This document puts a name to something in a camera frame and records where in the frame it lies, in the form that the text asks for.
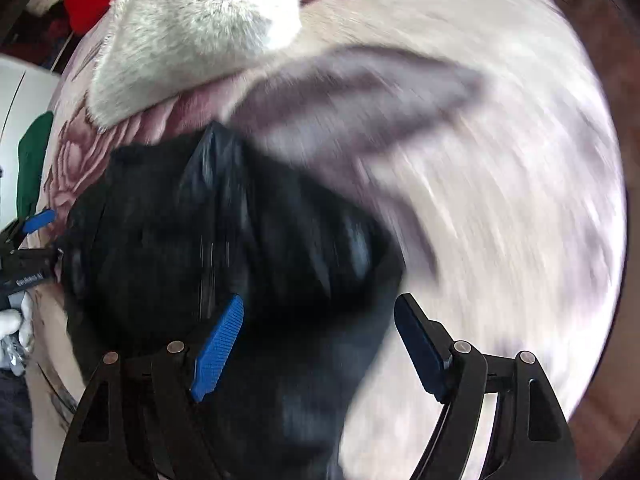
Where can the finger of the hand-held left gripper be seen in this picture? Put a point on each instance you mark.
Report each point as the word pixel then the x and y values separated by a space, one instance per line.
pixel 35 260
pixel 39 220

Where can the green cloth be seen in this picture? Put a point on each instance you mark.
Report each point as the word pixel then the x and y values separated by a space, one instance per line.
pixel 32 160

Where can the grey fluffy cloth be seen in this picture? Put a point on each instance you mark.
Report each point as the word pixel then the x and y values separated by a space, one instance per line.
pixel 190 40

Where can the floral printed blanket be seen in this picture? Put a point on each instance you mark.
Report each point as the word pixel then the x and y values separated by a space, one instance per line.
pixel 500 185

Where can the black garment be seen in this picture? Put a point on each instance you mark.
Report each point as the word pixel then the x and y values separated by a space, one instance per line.
pixel 225 260

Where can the person's left hand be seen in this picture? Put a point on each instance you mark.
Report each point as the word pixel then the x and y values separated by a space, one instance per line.
pixel 15 330

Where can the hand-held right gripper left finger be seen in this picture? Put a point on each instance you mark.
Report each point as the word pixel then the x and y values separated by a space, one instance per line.
pixel 220 345

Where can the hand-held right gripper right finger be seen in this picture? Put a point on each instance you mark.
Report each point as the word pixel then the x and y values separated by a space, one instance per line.
pixel 420 345

